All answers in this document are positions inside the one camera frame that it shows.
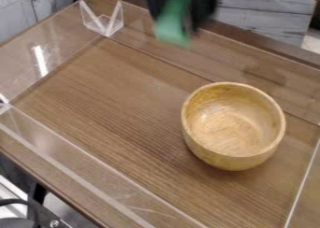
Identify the black metal table leg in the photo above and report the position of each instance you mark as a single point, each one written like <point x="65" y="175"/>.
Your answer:
<point x="38" y="193"/>

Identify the light wooden bowl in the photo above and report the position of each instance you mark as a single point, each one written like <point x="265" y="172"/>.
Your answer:
<point x="234" y="125"/>

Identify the clear acrylic tray wall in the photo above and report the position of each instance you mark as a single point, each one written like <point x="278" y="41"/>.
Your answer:
<point x="92" y="125"/>

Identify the green rectangular block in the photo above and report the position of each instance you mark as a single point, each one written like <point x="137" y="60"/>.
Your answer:
<point x="171" y="27"/>

